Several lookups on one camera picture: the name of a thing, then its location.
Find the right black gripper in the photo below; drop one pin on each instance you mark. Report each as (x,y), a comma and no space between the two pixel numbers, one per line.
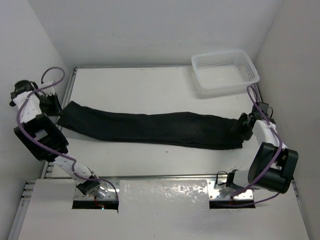
(237,127)

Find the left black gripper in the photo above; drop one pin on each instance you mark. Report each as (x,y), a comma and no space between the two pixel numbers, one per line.
(57,107)

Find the black trousers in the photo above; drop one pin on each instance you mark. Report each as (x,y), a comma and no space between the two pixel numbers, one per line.
(183,129)

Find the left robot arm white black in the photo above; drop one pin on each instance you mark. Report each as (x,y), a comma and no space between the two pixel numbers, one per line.
(35,120)

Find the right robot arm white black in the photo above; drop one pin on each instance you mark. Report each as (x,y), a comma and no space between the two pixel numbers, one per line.
(274,164)

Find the white plastic basket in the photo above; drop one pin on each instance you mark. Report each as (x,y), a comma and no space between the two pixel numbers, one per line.
(224,69)

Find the white front cover board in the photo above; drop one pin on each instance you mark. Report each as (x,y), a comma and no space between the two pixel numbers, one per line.
(157,210)

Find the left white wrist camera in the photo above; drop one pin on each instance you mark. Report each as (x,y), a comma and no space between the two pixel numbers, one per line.
(48,86)

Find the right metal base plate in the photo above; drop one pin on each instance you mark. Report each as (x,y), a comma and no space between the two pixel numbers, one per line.
(217,191)

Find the metal base plate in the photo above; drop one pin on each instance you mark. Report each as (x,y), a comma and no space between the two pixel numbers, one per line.
(217,191)
(103,190)

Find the aluminium table frame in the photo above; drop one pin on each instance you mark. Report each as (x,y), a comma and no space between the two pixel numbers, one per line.
(151,91)

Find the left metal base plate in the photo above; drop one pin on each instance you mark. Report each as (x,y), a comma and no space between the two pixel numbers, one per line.
(103,190)

